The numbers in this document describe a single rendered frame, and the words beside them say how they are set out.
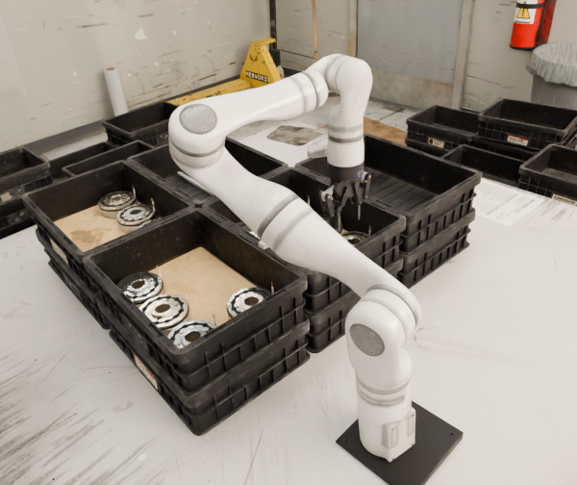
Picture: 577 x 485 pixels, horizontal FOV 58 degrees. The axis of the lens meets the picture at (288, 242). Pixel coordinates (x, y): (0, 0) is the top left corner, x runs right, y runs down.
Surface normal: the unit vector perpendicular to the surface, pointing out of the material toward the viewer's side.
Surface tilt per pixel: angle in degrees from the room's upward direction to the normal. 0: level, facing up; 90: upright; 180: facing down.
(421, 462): 4
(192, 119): 35
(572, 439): 0
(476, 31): 90
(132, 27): 90
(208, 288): 0
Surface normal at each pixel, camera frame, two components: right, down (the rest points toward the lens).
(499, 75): -0.71, 0.43
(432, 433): -0.12, -0.82
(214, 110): 0.24, -0.45
